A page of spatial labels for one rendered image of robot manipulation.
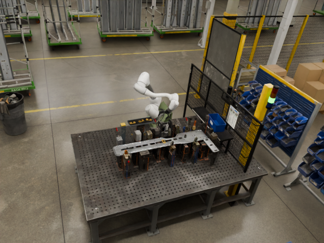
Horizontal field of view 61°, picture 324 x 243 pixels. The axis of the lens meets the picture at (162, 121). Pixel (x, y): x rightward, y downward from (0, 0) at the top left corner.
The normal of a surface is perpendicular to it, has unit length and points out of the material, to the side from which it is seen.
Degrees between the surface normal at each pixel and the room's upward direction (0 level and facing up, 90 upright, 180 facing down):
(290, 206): 0
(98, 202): 0
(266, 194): 0
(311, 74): 90
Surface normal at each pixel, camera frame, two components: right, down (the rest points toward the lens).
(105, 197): 0.09, -0.81
